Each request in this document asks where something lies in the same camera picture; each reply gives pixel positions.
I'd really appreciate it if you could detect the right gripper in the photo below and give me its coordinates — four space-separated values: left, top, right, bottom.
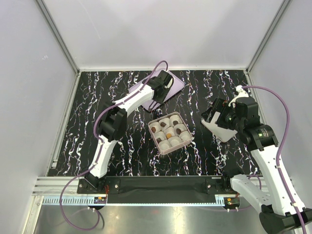
201 97 244 132

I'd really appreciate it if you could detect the silver tin lid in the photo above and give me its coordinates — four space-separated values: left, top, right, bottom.
201 112 237 142

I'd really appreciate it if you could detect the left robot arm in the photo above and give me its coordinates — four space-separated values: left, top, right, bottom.
84 70 174 193

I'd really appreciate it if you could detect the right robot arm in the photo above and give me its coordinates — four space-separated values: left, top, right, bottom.
201 96 312 234

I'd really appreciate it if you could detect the pink chocolate tin box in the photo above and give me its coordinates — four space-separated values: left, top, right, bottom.
148 112 193 156

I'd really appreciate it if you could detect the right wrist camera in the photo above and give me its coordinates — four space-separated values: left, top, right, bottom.
228 85 249 107

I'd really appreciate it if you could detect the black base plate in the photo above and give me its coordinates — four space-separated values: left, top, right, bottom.
77 175 237 206

